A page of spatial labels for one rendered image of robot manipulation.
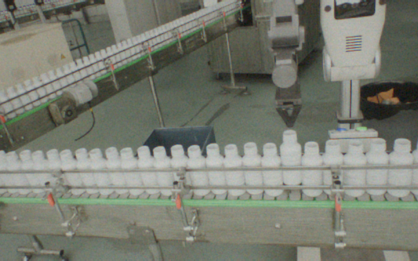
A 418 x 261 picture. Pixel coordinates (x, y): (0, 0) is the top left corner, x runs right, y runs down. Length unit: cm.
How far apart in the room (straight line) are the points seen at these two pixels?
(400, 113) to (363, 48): 113
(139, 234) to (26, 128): 135
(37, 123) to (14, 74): 255
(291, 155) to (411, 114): 169
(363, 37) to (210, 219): 90
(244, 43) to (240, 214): 389
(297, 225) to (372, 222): 21
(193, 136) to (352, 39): 83
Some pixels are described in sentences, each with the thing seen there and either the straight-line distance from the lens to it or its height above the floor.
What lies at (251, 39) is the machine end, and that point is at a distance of 481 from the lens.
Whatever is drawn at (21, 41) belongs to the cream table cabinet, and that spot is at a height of 110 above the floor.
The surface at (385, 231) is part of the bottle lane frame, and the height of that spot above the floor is 90.
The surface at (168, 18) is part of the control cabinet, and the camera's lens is 786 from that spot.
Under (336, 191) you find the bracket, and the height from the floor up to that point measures 108.
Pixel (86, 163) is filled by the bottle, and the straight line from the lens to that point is 127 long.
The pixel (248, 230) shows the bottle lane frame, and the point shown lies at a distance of 117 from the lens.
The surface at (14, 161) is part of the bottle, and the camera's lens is 145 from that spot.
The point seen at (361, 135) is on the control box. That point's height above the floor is 111.
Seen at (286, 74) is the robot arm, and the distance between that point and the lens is 85.
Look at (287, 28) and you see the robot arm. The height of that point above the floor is 150.
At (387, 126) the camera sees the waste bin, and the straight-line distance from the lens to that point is 263.
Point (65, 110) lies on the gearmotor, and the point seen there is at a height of 94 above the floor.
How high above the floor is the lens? 169
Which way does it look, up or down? 26 degrees down
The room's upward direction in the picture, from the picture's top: 10 degrees counter-clockwise
